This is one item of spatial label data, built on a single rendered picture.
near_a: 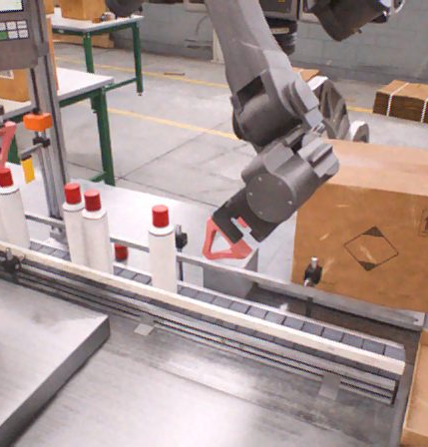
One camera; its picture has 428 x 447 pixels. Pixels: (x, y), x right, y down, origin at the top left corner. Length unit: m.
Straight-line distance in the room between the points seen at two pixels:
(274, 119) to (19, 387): 0.63
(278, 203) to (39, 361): 0.60
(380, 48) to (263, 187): 5.75
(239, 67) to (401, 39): 5.60
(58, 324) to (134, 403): 0.23
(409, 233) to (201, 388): 0.49
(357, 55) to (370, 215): 5.35
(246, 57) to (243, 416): 0.59
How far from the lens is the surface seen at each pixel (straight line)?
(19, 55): 1.22
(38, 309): 1.12
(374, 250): 1.09
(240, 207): 0.63
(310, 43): 6.53
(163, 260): 1.03
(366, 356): 0.95
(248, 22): 0.64
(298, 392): 0.98
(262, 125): 0.60
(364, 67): 6.35
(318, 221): 1.07
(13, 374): 0.99
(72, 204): 1.12
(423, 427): 0.98
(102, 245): 1.11
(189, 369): 1.01
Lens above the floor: 1.55
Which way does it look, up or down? 30 degrees down
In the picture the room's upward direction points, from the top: straight up
